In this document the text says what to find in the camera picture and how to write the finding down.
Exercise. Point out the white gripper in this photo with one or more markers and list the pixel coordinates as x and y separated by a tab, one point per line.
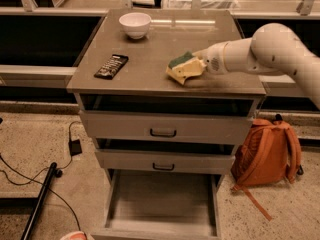
213	60

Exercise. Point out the green yellow sponge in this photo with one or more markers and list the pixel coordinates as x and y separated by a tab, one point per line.
172	64

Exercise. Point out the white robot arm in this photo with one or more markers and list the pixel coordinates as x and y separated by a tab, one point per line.
273	49

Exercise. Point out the grey drawer cabinet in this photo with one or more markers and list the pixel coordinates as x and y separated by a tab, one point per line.
172	33

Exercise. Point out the top grey drawer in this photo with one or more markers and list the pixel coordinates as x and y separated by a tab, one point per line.
168	119

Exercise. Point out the grey drawer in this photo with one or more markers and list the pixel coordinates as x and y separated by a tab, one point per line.
179	157
148	205
168	119

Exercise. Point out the middle grey drawer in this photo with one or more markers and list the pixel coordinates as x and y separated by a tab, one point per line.
179	157

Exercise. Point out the bottom grey drawer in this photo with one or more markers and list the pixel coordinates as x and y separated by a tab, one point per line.
148	205

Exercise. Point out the white ceramic bowl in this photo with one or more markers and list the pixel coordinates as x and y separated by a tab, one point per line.
136	24

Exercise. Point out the black snack bar packet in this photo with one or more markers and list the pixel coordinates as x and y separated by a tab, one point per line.
111	67

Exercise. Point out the orange backpack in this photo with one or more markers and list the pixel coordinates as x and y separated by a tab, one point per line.
270	153

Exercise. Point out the black power adapter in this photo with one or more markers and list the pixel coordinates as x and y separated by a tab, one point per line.
75	147

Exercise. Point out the black pole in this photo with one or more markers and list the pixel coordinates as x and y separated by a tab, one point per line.
39	203

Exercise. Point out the red white object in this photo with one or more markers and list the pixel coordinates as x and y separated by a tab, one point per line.
76	235

